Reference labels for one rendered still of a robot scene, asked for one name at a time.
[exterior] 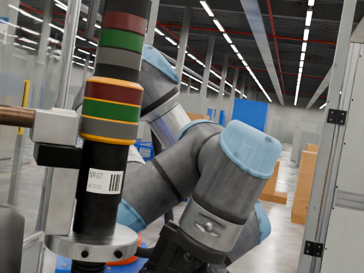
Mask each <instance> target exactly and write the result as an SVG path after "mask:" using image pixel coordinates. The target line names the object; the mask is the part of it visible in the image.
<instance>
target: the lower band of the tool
mask: <svg viewBox="0 0 364 273"><path fill-rule="evenodd" d="M86 81H94V82H102V83H109V84H113V85H120V86H125V87H131V88H136V89H141V90H144V89H143V88H142V86H141V85H139V84H138V83H134V82H129V81H124V80H118V79H111V78H107V77H99V76H92V77H90V78H88V79H87V80H86ZM84 99H91V100H97V101H104V102H110V103H117V104H121V105H128V106H134V107H141V106H139V105H133V104H128V103H122V102H115V101H109V100H102V99H96V98H91V97H84ZM81 116H84V117H88V118H93V119H99V120H106V121H113V122H120V123H125V124H135V125H138V123H136V122H126V121H118V120H111V119H104V118H98V117H94V116H88V115H83V114H81ZM79 135H80V137H81V138H84V139H88V140H93V141H98V142H105V143H109V144H118V145H132V144H134V143H135V142H136V140H125V139H114V138H107V137H102V136H96V135H90V134H86V133H82V132H79Z"/></svg>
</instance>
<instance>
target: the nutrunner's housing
mask: <svg viewBox="0 0 364 273"><path fill-rule="evenodd" d="M129 146H130V145H118V144H109V143H105V142H98V141H93V140H88V139H83V144H82V149H83V157H82V164H81V168H80V169H79V177H78V181H77V188H76V196H75V198H76V206H75V213H74V220H73V228H72V229H73V231H74V232H76V233H78V234H80V235H84V236H89V237H109V236H112V235H114V232H115V225H116V218H117V214H118V207H119V204H120V203H121V199H122V192H123V187H124V181H125V174H126V167H127V159H128V152H129ZM105 264H106V262H85V261H78V260H75V259H72V262H71V270H70V273H104V270H105Z"/></svg>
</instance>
